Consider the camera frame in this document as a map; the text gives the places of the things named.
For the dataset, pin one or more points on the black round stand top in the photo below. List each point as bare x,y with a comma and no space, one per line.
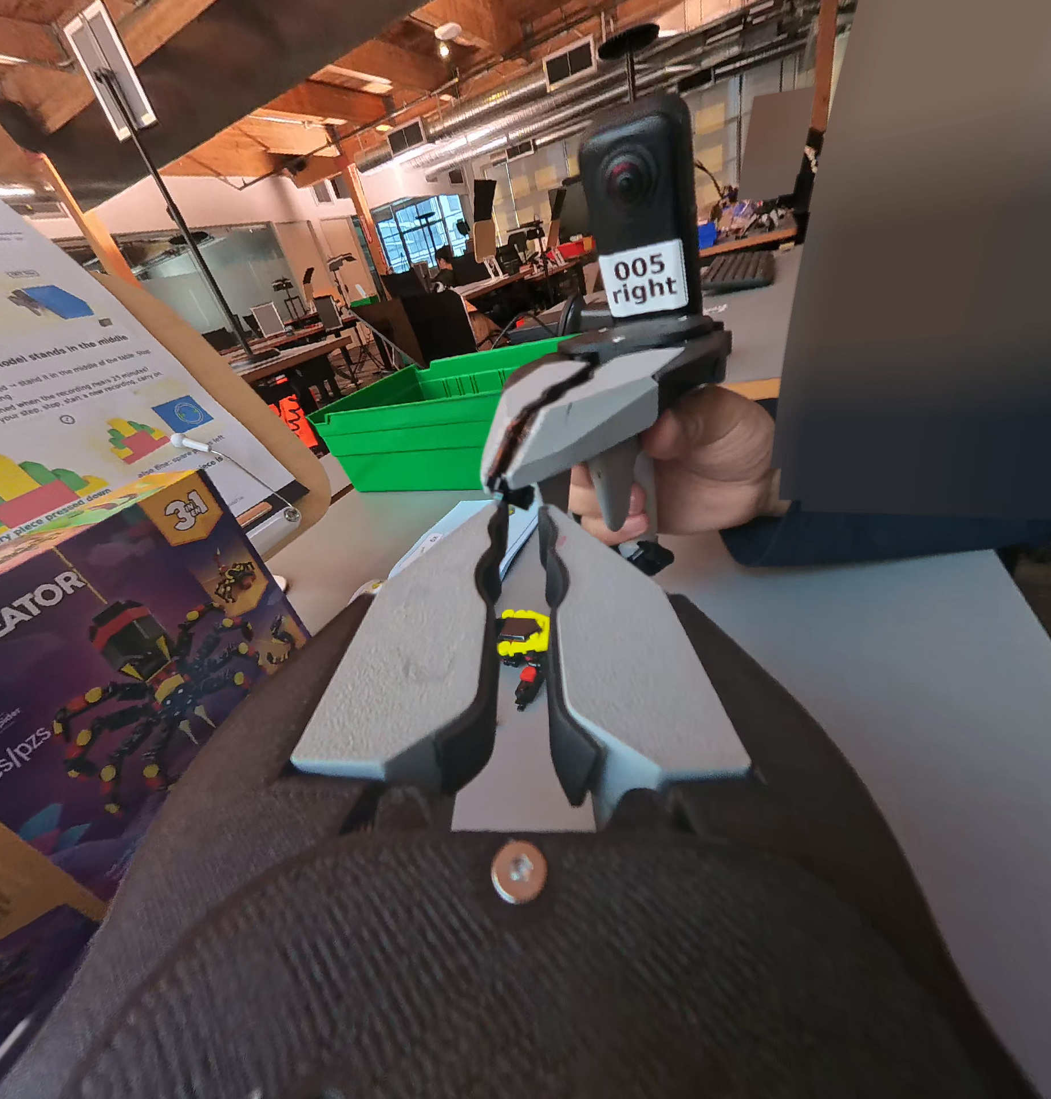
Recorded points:
628,39

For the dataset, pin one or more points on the black keyboard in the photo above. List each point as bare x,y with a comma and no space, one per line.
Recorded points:
738,270

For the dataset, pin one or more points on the black light stand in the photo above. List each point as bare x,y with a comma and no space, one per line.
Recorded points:
191,249

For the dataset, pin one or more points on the white tethered pin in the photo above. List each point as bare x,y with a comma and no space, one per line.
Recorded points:
191,444

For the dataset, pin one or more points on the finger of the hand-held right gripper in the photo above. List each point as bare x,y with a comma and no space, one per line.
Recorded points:
594,412
525,382

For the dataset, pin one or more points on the black yellow red lego body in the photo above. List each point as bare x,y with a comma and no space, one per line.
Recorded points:
521,635

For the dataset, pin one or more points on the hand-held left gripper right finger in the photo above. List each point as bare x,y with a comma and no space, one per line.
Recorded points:
646,678

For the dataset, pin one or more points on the wooden instruction board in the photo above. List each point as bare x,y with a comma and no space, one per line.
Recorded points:
302,481

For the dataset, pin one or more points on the green storage bin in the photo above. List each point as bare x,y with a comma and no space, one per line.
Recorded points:
388,455
465,378

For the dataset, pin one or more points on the white panel light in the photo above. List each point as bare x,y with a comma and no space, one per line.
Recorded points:
109,73

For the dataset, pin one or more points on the orange object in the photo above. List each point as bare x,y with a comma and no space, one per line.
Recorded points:
295,425

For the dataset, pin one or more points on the person's right hand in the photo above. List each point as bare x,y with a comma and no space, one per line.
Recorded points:
723,464

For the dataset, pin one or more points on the ceiling air vent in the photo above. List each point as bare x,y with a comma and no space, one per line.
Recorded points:
570,62
405,136

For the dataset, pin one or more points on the small black lego piece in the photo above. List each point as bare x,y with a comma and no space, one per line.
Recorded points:
513,496

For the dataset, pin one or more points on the black tilted monitor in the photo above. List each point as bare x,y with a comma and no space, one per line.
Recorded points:
414,326

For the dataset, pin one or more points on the lego instruction booklet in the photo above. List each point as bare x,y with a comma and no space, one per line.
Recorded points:
435,537

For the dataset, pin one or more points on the grey panel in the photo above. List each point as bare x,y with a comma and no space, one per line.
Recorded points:
774,146

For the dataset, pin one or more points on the printed instruction sheet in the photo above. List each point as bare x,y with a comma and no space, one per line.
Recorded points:
105,378

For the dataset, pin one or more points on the purple lego set box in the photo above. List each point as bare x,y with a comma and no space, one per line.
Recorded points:
148,652

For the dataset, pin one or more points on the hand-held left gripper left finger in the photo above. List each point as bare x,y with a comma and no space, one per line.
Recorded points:
405,678

